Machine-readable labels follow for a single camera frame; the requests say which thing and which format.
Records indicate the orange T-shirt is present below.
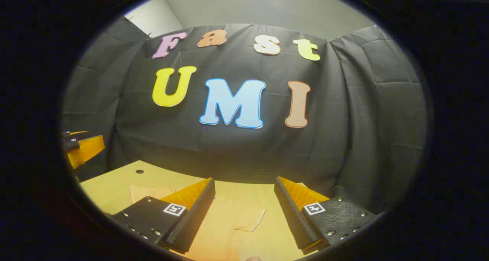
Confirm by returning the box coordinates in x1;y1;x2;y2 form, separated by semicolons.
129;185;302;261

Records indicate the black backdrop cloth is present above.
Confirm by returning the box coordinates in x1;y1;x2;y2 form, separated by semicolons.
61;16;428;216

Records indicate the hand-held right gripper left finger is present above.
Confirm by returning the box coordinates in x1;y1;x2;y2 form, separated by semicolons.
110;178;216;254

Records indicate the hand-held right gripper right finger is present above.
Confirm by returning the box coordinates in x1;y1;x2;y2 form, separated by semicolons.
274;176;378;255

